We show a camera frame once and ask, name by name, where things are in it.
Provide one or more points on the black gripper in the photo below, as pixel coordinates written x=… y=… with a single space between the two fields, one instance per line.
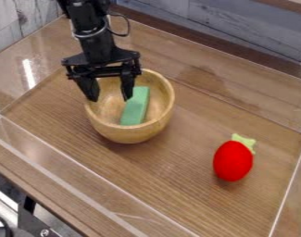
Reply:
x=102 y=59

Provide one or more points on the green rectangular block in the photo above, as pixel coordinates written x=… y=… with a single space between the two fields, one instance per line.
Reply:
x=136 y=107

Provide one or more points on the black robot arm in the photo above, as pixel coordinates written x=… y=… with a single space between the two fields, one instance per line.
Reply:
x=89 y=16

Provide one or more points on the light wooden bowl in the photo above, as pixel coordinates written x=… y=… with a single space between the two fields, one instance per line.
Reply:
x=105 y=111

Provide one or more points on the red felt strawberry toy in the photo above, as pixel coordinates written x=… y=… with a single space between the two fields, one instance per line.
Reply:
x=233 y=158

